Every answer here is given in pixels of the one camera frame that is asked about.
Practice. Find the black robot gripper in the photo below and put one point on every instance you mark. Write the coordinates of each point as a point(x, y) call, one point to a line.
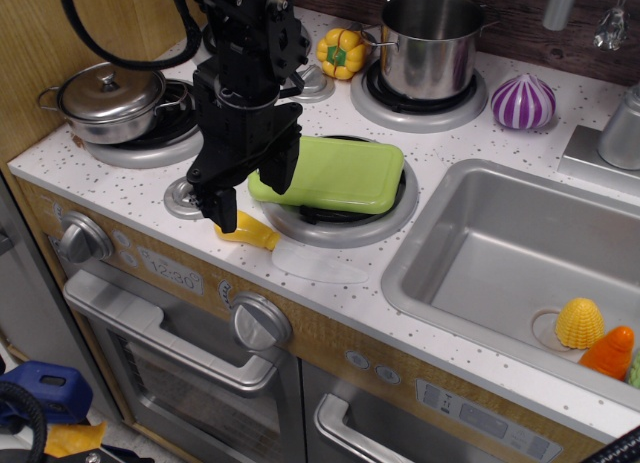
point(243, 131)

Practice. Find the yellow handled toy knife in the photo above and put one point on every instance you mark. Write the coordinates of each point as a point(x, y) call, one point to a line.
point(289, 257)

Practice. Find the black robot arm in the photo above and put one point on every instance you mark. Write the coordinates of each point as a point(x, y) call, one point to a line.
point(261, 37)

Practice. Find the green plastic cutting board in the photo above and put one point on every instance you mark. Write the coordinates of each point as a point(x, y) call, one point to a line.
point(339, 174)

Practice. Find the front right stove burner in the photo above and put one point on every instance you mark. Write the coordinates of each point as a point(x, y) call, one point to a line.
point(341, 229)

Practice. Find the stove burner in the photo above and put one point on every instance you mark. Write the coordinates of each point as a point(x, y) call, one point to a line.
point(376, 102)
point(341, 229)
point(174, 139)

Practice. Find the back left stove burner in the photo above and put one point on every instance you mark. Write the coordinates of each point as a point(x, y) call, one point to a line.
point(174, 139)

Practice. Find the right silver stove knob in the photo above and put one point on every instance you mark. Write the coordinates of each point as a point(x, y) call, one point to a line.
point(256, 323)

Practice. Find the silver stove knob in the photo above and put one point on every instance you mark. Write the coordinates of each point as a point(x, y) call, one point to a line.
point(256, 323)
point(83, 239)

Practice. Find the back right stove burner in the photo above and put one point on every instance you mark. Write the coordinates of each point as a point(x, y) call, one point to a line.
point(376, 102)

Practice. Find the small lidded steel pot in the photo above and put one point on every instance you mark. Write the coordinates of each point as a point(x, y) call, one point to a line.
point(106, 104)

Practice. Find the yellow toy bell pepper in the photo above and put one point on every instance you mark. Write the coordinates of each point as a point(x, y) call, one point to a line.
point(342, 53)

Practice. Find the left silver stove knob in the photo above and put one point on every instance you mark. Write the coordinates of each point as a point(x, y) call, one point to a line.
point(83, 239)

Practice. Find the toy oven door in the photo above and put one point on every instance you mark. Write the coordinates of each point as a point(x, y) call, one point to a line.
point(186, 380)

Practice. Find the tall steel pot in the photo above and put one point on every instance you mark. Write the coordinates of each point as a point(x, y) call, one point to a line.
point(428, 47)

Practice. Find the toy dishwasher door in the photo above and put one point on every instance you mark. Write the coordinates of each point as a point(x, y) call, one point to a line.
point(345, 423)

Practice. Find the grey toy sink basin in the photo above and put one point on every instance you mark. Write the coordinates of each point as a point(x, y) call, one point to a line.
point(496, 253)

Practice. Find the blue clamp tool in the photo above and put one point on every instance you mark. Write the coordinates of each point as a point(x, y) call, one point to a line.
point(63, 393)

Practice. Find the purple striped toy onion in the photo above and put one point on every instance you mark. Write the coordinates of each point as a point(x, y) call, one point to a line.
point(523, 102)

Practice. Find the silver faucet base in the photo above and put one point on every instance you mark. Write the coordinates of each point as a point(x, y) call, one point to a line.
point(581, 160)

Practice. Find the yellow toy corn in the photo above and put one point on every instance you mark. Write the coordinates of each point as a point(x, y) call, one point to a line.
point(579, 324)

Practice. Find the hanging silver tube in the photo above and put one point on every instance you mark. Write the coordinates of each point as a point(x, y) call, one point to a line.
point(556, 14)

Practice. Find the silver metal canister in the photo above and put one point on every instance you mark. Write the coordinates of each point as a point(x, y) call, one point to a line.
point(619, 141)

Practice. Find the hanging glass utensil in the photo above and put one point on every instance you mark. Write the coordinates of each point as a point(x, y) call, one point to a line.
point(611, 30)

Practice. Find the orange toy carrot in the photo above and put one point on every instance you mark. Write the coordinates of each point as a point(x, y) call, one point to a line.
point(612, 354)

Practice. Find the green toy vegetable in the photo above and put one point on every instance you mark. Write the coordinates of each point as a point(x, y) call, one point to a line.
point(633, 374)

